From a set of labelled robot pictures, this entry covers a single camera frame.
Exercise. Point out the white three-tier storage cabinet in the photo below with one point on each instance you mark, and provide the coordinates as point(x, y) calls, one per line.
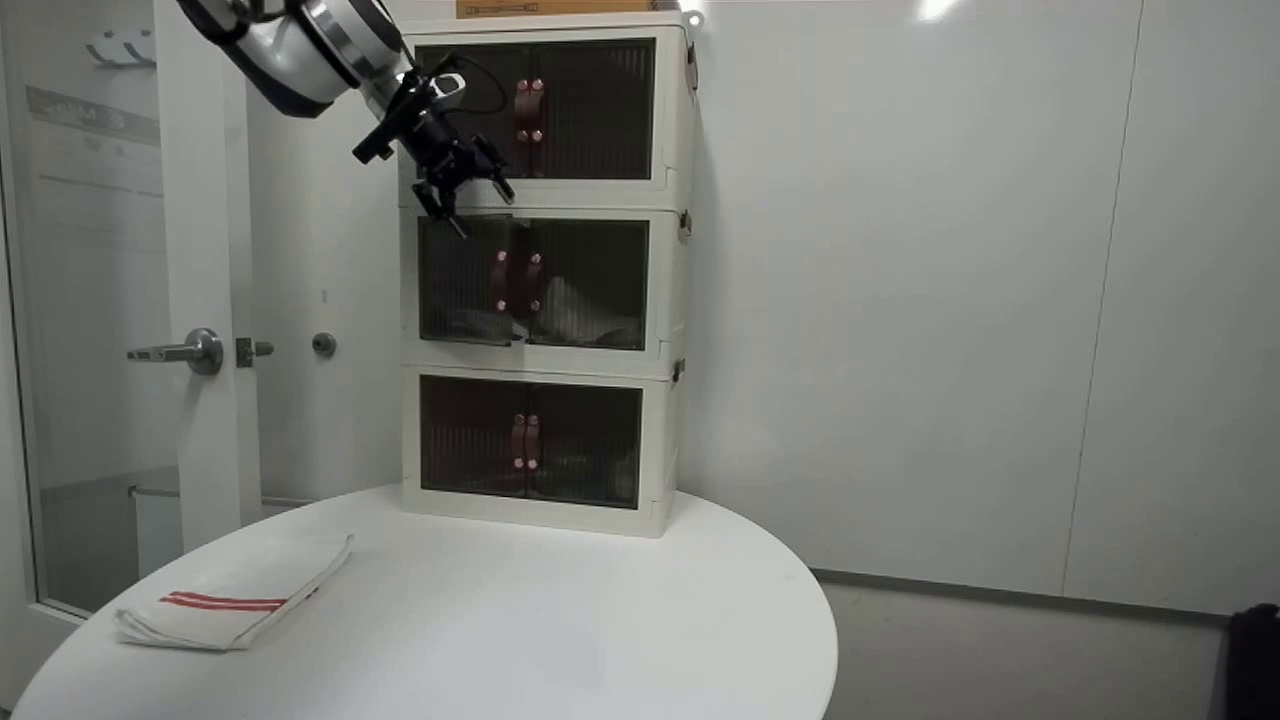
point(603, 384)

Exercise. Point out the silver door lock turn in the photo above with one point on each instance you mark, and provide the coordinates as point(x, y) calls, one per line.
point(251, 354)

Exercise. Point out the white slatted bin frame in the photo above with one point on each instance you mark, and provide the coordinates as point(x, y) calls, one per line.
point(460, 267)

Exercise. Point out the round metal door stop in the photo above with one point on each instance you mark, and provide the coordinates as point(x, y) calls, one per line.
point(324, 345)

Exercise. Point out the white coat hooks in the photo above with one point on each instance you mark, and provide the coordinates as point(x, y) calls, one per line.
point(126, 51)

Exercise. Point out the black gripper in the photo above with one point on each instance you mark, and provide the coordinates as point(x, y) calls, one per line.
point(449, 149)

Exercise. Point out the ribbed grey cabinet door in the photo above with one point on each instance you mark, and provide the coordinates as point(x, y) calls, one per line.
point(620, 244)

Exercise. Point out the cardboard box with black label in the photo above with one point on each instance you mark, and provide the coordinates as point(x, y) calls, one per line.
point(560, 5)

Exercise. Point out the white towel with red stripes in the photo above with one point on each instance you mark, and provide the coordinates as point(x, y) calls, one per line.
point(264, 574)

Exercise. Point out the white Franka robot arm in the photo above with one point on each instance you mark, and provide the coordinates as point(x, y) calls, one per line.
point(300, 44)

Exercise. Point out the white room door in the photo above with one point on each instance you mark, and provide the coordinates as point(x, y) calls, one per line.
point(205, 267)

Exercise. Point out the black bag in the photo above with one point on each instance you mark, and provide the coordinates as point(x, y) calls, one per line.
point(1253, 665)

